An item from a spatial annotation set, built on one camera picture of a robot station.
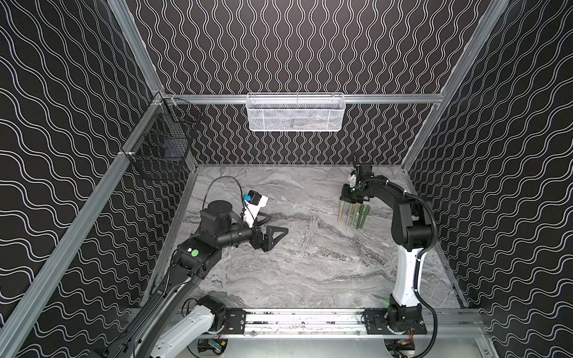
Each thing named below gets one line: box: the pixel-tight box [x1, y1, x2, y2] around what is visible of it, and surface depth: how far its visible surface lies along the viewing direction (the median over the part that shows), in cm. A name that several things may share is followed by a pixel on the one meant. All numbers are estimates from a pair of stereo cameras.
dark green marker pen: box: [357, 204, 371, 230], surface depth 103 cm
